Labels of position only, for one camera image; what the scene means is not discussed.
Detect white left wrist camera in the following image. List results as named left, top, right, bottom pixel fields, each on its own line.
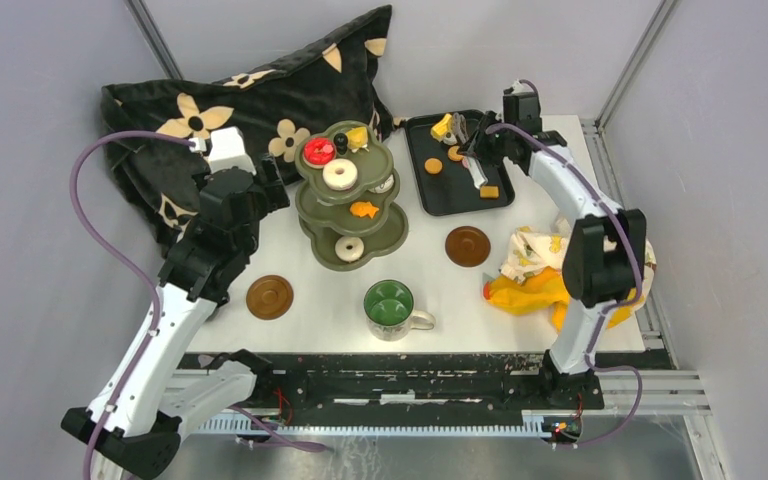
left=207, top=127, right=256, bottom=175

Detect orange fish biscuit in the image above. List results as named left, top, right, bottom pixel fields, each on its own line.
left=349, top=201, right=380, bottom=219

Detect white glazed donut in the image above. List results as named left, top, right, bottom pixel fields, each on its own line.
left=334, top=236, right=365, bottom=263

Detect brown wooden coaster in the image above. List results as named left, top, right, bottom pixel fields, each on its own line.
left=246, top=275, right=294, bottom=320
left=444, top=226, right=491, bottom=268

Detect white ring donut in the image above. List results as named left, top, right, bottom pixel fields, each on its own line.
left=322, top=158, right=358, bottom=191

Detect green three-tier serving stand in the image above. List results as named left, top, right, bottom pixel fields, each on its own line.
left=295, top=120, right=409, bottom=272

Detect yellow cloth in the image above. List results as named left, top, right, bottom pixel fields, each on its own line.
left=482, top=255, right=657, bottom=332

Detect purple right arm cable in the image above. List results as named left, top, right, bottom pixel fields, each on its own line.
left=483, top=79, right=645, bottom=449

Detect red flower donut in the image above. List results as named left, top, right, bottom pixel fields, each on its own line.
left=302, top=137, right=336, bottom=169

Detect yellow layered cake slice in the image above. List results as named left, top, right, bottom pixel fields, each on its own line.
left=429, top=113, right=453, bottom=142

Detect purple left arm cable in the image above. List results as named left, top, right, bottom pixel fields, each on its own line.
left=69, top=129, right=329, bottom=480

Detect metal serving tongs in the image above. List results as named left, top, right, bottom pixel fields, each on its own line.
left=451, top=113, right=487, bottom=190

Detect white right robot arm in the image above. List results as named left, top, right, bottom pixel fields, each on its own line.
left=459, top=81, right=647, bottom=408

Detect square waffle biscuit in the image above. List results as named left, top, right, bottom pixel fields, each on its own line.
left=479, top=185, right=500, bottom=199

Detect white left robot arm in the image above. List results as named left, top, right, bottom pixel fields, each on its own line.
left=61, top=156, right=289, bottom=479

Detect white round pastry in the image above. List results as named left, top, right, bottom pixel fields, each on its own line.
left=441, top=131, right=459, bottom=146

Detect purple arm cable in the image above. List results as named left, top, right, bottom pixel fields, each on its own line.
left=483, top=79, right=645, bottom=449
left=69, top=129, right=329, bottom=480

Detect black floral pillow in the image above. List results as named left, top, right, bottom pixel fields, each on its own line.
left=100, top=5, right=395, bottom=252

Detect chocolate striped white donut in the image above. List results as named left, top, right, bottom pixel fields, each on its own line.
left=370, top=174, right=395, bottom=194

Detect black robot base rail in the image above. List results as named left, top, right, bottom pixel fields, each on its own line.
left=178, top=351, right=605, bottom=429

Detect round orange biscuit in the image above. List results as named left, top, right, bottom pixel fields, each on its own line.
left=423, top=157, right=443, bottom=175
left=447, top=146, right=464, bottom=162

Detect green enamel mug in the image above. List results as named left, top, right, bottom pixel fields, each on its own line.
left=363, top=279, right=437, bottom=342

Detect white patterned cloth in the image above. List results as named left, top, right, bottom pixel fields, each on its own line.
left=499, top=215, right=657, bottom=285

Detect black dessert tray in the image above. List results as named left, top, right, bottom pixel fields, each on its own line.
left=404, top=113, right=515, bottom=216

